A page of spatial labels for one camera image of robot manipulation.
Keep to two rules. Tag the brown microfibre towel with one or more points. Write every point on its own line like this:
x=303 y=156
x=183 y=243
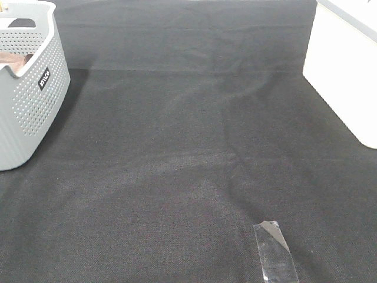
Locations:
x=13 y=65

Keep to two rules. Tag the clear adhesive tape strip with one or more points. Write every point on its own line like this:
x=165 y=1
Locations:
x=275 y=257

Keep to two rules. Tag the white plastic storage box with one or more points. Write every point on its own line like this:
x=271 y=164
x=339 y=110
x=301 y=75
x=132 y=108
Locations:
x=340 y=63

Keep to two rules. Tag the grey perforated plastic basket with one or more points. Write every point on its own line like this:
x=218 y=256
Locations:
x=30 y=103

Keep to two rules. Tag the black fabric table cover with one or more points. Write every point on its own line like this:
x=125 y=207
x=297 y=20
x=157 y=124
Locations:
x=186 y=123

